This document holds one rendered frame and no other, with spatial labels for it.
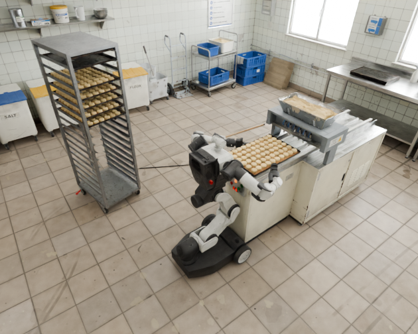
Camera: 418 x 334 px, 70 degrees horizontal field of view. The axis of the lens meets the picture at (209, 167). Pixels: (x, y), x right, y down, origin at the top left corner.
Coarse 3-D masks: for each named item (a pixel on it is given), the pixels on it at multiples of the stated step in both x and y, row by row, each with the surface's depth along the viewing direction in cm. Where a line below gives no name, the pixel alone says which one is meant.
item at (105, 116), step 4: (64, 108) 309; (68, 112) 305; (108, 112) 303; (112, 112) 306; (116, 112) 304; (72, 116) 300; (76, 116) 295; (96, 116) 296; (100, 116) 296; (104, 116) 298; (108, 116) 296; (112, 116) 298; (80, 120) 293; (92, 120) 290; (96, 120) 289; (100, 120) 291; (104, 120) 294; (88, 124) 283; (92, 124) 285
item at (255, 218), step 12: (288, 168) 285; (300, 168) 300; (264, 180) 268; (288, 180) 296; (228, 192) 294; (276, 192) 293; (288, 192) 309; (240, 204) 284; (252, 204) 276; (264, 204) 290; (276, 204) 306; (288, 204) 324; (240, 216) 292; (252, 216) 287; (264, 216) 302; (276, 216) 320; (240, 228) 300; (252, 228) 299; (264, 228) 316; (252, 240) 319
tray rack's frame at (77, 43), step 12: (48, 36) 279; (60, 36) 280; (72, 36) 281; (84, 36) 281; (96, 36) 282; (36, 48) 274; (48, 48) 253; (60, 48) 249; (72, 48) 249; (84, 48) 249; (96, 48) 253; (48, 84) 294; (60, 120) 318; (60, 132) 327; (72, 168) 356; (108, 168) 393; (108, 180) 374; (120, 180) 374; (96, 192) 355; (108, 192) 356; (120, 192) 356; (132, 192) 358; (108, 204) 339
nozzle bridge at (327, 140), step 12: (276, 108) 310; (276, 120) 315; (288, 120) 291; (300, 120) 289; (276, 132) 330; (288, 132) 301; (312, 132) 273; (324, 132) 271; (336, 132) 271; (312, 144) 282; (324, 144) 267; (336, 144) 279; (324, 156) 284
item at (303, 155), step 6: (366, 120) 351; (354, 126) 339; (360, 126) 343; (348, 132) 331; (306, 150) 297; (312, 150) 299; (294, 156) 288; (300, 156) 289; (306, 156) 297; (288, 162) 281; (294, 162) 288; (282, 168) 279; (264, 174) 265; (258, 180) 264
